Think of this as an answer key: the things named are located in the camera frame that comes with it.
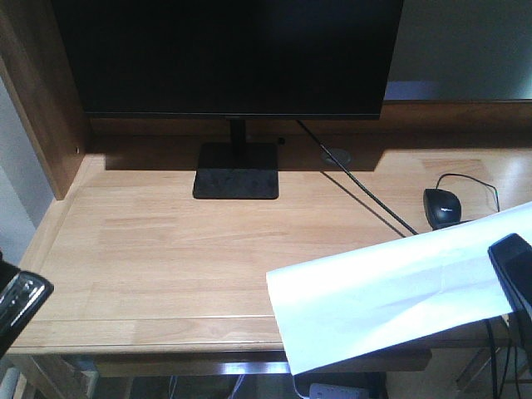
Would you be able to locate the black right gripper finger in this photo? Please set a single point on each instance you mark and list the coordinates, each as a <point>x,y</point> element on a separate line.
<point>511,260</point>

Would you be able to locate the white paper sheet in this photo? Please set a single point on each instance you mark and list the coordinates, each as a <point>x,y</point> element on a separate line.
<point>343,306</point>

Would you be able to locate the black orange stapler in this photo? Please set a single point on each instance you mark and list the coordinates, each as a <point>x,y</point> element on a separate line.
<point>22,294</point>

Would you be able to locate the wooden desk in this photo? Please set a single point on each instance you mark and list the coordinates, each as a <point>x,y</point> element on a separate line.
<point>144,272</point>

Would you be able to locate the black computer mouse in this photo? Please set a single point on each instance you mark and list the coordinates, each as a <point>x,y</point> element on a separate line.
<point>442,208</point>

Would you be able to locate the white power strip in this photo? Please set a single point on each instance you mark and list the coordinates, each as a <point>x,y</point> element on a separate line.
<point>328,391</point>

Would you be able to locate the black computer monitor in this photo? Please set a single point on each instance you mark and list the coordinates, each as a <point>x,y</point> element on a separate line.
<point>233,61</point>

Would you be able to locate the grey desk cable grommet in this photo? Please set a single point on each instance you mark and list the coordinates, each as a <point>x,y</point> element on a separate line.
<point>342,156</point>

